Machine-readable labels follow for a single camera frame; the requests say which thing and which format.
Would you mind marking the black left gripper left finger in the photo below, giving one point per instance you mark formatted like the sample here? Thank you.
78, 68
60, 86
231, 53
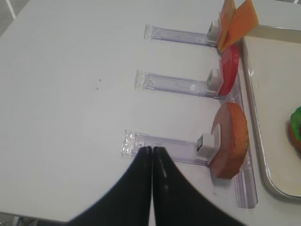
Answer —
128, 202

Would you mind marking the clear cheese rack track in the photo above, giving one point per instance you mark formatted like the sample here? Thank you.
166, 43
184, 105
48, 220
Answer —
157, 33

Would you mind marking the white left bun pusher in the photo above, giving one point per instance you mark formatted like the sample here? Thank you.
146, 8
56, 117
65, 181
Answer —
208, 146

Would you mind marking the orange cheese slice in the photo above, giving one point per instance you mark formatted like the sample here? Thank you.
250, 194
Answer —
226, 16
245, 20

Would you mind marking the green lettuce on burger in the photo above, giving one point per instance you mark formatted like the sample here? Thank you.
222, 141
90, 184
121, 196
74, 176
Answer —
296, 120

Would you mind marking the clear tomato rack track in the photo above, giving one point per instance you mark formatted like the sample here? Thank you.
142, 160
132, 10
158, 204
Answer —
153, 81

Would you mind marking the front orange cheese slice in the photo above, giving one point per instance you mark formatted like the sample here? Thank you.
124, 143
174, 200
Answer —
245, 20

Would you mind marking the clear left bun rack track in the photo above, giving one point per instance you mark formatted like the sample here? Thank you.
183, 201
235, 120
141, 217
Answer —
178, 150

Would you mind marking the white serving tray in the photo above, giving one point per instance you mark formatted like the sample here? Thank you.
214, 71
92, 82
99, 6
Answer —
272, 67

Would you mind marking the white cheese rack pusher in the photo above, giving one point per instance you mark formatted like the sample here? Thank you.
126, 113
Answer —
214, 31

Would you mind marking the white tomato rack pusher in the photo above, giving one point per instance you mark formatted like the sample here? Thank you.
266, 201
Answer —
214, 81

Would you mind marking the red tomato slice in rack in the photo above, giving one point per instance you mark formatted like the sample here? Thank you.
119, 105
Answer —
229, 69

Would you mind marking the rear orange cheese slice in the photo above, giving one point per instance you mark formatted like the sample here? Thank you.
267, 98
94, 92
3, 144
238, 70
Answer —
226, 16

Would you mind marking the bun slice in left rack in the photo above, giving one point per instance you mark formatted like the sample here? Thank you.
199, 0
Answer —
234, 140

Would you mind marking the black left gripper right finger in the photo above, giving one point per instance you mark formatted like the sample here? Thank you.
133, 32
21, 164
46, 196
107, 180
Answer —
176, 202

